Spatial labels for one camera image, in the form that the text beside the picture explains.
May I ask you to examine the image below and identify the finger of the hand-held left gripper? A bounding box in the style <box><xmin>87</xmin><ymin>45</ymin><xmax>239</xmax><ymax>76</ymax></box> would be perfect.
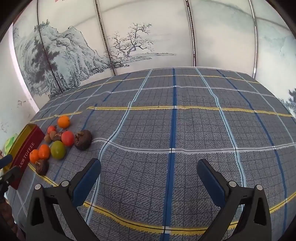
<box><xmin>0</xmin><ymin>166</ymin><xmax>21</xmax><ymax>186</ymax></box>
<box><xmin>0</xmin><ymin>154</ymin><xmax>14</xmax><ymax>169</ymax></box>

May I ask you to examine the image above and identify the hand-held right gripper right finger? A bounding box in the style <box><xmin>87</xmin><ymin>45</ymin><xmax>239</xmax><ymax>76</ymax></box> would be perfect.
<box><xmin>196</xmin><ymin>159</ymin><xmax>272</xmax><ymax>241</ymax></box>

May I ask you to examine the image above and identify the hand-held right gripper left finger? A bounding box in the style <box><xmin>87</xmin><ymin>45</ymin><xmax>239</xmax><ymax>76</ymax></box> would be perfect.
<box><xmin>26</xmin><ymin>158</ymin><xmax>102</xmax><ymax>241</ymax></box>

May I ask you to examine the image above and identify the red and gold tin box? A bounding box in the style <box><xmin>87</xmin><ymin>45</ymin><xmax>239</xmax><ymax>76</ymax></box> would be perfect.
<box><xmin>3</xmin><ymin>123</ymin><xmax>45</xmax><ymax>190</ymax></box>

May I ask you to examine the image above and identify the orange tangerine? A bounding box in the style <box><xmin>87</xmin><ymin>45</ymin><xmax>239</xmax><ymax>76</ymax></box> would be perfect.
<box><xmin>57</xmin><ymin>115</ymin><xmax>70</xmax><ymax>128</ymax></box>
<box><xmin>38</xmin><ymin>144</ymin><xmax>51</xmax><ymax>159</ymax></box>
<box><xmin>29</xmin><ymin>149</ymin><xmax>40</xmax><ymax>163</ymax></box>

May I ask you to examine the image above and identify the green round fruit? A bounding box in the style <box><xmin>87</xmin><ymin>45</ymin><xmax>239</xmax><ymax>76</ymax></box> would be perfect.
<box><xmin>51</xmin><ymin>141</ymin><xmax>66</xmax><ymax>160</ymax></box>

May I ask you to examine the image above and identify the green tissue packet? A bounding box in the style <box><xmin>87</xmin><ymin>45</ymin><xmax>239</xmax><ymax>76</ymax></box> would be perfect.
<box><xmin>4</xmin><ymin>134</ymin><xmax>19</xmax><ymax>154</ymax></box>

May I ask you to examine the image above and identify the landscape painted folding screen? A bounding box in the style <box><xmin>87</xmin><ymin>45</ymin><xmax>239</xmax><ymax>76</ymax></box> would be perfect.
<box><xmin>13</xmin><ymin>0</ymin><xmax>296</xmax><ymax>116</ymax></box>

